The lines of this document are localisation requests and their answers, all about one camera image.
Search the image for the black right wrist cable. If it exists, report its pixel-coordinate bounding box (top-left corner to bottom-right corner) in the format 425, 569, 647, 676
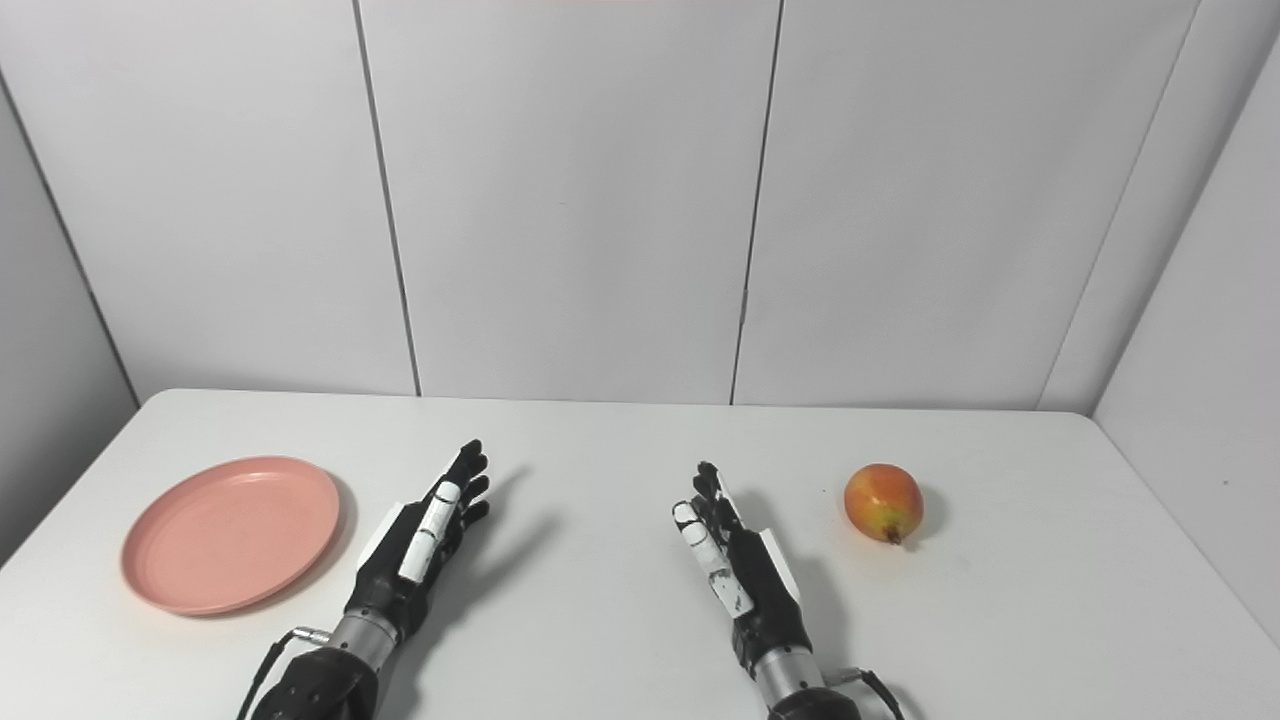
825, 667, 906, 720

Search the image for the pink round plate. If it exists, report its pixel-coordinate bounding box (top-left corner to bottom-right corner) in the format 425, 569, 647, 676
121, 456, 342, 616

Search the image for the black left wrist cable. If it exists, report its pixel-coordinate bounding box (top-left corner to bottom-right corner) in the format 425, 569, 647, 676
237, 626, 333, 720

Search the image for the red yellow pomegranate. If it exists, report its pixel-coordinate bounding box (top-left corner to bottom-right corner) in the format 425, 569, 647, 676
844, 463, 924, 546

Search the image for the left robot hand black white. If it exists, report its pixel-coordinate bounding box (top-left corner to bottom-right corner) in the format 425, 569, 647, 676
344, 439, 492, 645

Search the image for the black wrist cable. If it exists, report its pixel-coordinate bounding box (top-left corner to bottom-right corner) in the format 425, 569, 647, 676
237, 626, 333, 720
825, 667, 906, 720

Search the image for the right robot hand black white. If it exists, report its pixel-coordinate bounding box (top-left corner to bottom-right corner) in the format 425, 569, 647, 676
672, 461, 813, 681

